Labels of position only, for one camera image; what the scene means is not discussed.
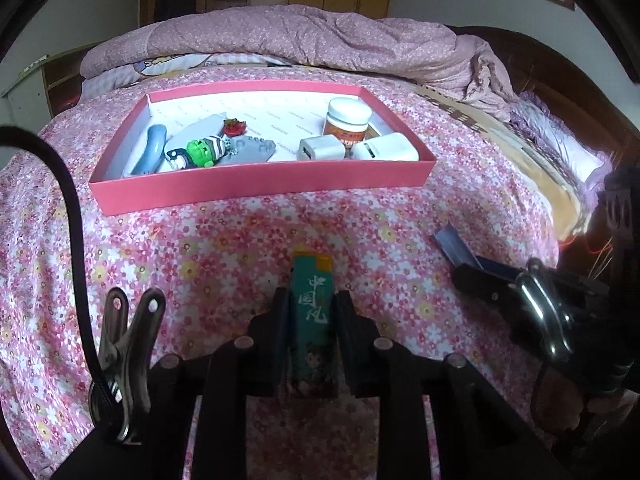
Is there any person's right hand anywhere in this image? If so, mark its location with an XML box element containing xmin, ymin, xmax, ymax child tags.
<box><xmin>529</xmin><ymin>365</ymin><xmax>639</xmax><ymax>436</ymax></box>

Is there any metal clamp on right gripper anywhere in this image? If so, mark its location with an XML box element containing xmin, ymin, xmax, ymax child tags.
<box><xmin>515</xmin><ymin>257</ymin><xmax>574</xmax><ymax>363</ymax></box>

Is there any lavender plastic holder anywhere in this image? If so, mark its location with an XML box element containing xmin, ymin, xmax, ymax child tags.
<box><xmin>434</xmin><ymin>222</ymin><xmax>483</xmax><ymax>270</ymax></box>

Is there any pink shallow cardboard box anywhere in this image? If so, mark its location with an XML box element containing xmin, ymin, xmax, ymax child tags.
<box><xmin>89</xmin><ymin>80</ymin><xmax>436</xmax><ymax>216</ymax></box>

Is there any beige patterned blanket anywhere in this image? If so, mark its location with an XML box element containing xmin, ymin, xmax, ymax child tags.
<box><xmin>413</xmin><ymin>86</ymin><xmax>592</xmax><ymax>242</ymax></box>

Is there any green lighter with characters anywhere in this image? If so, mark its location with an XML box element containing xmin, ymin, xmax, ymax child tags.
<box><xmin>290</xmin><ymin>252</ymin><xmax>337</xmax><ymax>400</ymax></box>

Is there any white bedside cabinet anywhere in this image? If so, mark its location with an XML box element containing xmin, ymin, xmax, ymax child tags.
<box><xmin>1</xmin><ymin>42</ymin><xmax>96</xmax><ymax>132</ymax></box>

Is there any metal spring clamp left camera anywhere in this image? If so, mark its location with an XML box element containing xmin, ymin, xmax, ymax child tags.
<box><xmin>89</xmin><ymin>287</ymin><xmax>166</xmax><ymax>444</ymax></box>

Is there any pink quilted duvet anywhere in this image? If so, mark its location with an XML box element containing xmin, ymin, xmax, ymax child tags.
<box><xmin>80</xmin><ymin>4</ymin><xmax>518</xmax><ymax>122</ymax></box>

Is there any red candy wrapper charm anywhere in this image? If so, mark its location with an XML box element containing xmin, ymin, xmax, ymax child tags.
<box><xmin>221</xmin><ymin>118</ymin><xmax>246</xmax><ymax>138</ymax></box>

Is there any white earbuds charging case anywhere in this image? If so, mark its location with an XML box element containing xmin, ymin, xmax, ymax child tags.
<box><xmin>352</xmin><ymin>132</ymin><xmax>420</xmax><ymax>162</ymax></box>

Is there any white usb wall charger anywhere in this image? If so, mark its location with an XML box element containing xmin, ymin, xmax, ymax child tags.
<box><xmin>296</xmin><ymin>134</ymin><xmax>346</xmax><ymax>160</ymax></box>

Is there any black cable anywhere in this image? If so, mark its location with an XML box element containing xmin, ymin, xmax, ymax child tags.
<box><xmin>0</xmin><ymin>126</ymin><xmax>120</xmax><ymax>421</ymax></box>

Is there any white lid orange jar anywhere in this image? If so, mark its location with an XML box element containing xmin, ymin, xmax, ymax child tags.
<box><xmin>322</xmin><ymin>98</ymin><xmax>372</xmax><ymax>148</ymax></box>

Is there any green black figure keychain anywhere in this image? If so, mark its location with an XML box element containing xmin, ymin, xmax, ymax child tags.
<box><xmin>164</xmin><ymin>136</ymin><xmax>234</xmax><ymax>170</ymax></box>

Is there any cartoon print pillow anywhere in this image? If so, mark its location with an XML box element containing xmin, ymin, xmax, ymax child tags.
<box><xmin>79</xmin><ymin>53</ymin><xmax>293</xmax><ymax>103</ymax></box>

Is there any grey lego-like plate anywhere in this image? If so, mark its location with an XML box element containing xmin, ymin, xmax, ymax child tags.
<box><xmin>216</xmin><ymin>134</ymin><xmax>277</xmax><ymax>166</ymax></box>

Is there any dark wooden headboard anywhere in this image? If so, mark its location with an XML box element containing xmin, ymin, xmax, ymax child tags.
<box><xmin>452</xmin><ymin>26</ymin><xmax>639</xmax><ymax>166</ymax></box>

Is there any blue grey oval device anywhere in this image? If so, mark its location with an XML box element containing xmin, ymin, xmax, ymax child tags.
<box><xmin>165</xmin><ymin>114</ymin><xmax>227</xmax><ymax>151</ymax></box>

